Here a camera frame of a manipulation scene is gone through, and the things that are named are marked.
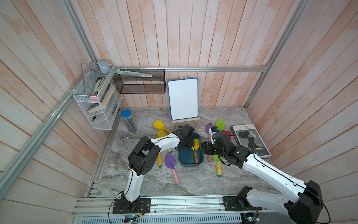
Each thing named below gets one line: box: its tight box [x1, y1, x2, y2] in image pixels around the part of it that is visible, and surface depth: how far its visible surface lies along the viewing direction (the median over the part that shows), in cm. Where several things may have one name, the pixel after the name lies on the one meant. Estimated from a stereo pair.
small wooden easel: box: [171, 116, 201, 130], surface depth 106 cm
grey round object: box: [96, 59, 111, 76], surface depth 84 cm
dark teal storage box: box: [178, 132, 204, 167], surface depth 90 cm
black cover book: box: [230, 123, 272, 158], surface depth 99 cm
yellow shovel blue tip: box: [158, 153, 163, 168], surface depth 89 cm
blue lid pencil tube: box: [120, 109, 138, 134], surface depth 97 cm
